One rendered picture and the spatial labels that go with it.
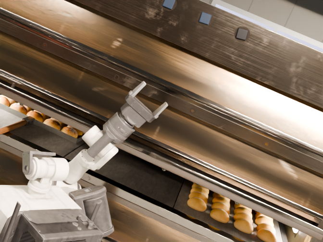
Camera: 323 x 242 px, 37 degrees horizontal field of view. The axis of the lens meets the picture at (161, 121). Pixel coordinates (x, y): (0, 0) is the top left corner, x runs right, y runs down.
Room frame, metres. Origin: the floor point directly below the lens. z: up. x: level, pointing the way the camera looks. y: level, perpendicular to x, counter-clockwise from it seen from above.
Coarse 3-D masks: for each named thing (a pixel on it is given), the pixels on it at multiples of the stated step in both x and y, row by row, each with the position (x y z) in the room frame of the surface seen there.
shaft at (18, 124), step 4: (24, 120) 2.39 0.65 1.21; (12, 124) 2.26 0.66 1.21; (16, 124) 2.29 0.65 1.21; (20, 124) 2.33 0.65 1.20; (24, 124) 2.38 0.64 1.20; (0, 128) 2.15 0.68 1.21; (4, 128) 2.17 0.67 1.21; (8, 128) 2.20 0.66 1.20; (12, 128) 2.25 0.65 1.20; (0, 132) 2.13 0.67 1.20; (4, 132) 2.17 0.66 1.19
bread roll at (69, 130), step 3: (63, 129) 2.50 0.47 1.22; (66, 129) 2.50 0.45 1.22; (69, 129) 2.50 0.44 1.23; (72, 129) 2.50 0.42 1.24; (63, 132) 2.49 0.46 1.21; (66, 132) 2.49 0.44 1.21; (69, 132) 2.49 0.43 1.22; (72, 132) 2.49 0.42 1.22; (75, 132) 2.50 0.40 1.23; (72, 135) 2.49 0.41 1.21; (75, 135) 2.50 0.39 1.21
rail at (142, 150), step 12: (0, 84) 2.04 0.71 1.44; (24, 96) 2.03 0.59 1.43; (48, 108) 2.02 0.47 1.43; (72, 120) 2.01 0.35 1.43; (132, 144) 1.99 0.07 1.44; (156, 156) 1.98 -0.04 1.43; (180, 168) 1.97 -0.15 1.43; (204, 180) 1.96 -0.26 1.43; (240, 192) 1.95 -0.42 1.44; (264, 204) 1.94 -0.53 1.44; (288, 216) 1.93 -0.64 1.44; (312, 228) 1.92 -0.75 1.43
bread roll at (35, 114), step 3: (30, 111) 2.53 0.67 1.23; (33, 111) 2.53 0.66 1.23; (36, 111) 2.54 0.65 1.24; (27, 114) 2.52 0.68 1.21; (30, 114) 2.51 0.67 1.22; (33, 114) 2.51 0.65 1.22; (36, 114) 2.51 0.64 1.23; (39, 114) 2.52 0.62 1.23; (33, 117) 2.50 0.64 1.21; (36, 117) 2.51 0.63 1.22; (39, 117) 2.51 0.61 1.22; (42, 117) 2.53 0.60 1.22; (39, 120) 2.51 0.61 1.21; (42, 120) 2.52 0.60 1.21
